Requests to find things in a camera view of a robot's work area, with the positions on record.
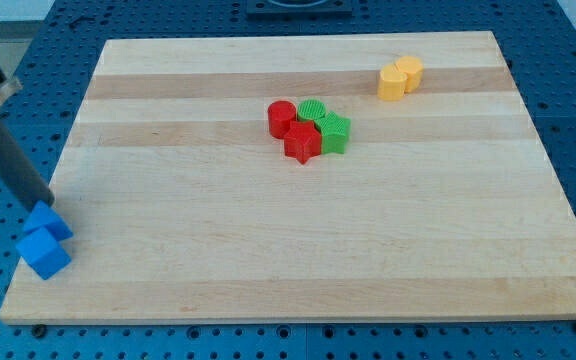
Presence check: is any rear yellow hexagon block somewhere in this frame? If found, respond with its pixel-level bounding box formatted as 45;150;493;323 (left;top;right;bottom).
395;56;424;93

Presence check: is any red star block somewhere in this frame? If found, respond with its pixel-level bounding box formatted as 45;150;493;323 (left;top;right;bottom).
283;121;322;164

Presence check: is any red cylinder block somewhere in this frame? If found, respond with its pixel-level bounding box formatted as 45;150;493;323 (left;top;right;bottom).
267;100;297;139

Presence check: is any green star block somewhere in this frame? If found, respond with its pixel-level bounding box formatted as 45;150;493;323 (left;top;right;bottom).
315;112;351;154

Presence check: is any green cylinder block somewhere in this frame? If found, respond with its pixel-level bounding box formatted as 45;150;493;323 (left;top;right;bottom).
297;99;326;122

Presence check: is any wooden board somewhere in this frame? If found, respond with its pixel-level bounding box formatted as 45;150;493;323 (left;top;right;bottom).
0;31;576;325

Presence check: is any front yellow block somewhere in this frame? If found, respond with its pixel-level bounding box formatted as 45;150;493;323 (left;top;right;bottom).
377;64;408;101

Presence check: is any upper blue block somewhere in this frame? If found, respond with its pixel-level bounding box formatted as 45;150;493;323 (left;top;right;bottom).
23;201;73;241

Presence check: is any lower blue cube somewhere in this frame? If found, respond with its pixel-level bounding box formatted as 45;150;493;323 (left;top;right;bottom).
16;227;71;280

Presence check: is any grey cylindrical pointer tool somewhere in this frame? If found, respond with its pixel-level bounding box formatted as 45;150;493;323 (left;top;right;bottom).
0;123;55;211

